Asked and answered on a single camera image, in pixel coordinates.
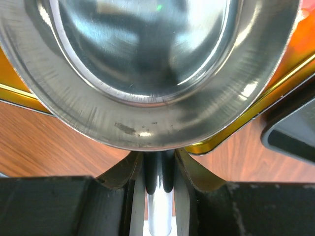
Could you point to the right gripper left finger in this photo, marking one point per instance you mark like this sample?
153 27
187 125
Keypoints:
108 205

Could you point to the black tray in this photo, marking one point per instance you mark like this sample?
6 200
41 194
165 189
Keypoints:
290 123

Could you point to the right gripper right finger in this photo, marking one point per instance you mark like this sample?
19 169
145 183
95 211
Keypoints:
207 205

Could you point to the tin of gummy candies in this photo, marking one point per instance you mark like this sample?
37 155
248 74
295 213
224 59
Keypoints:
297 65

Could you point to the metal scoop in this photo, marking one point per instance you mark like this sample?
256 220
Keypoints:
148 76

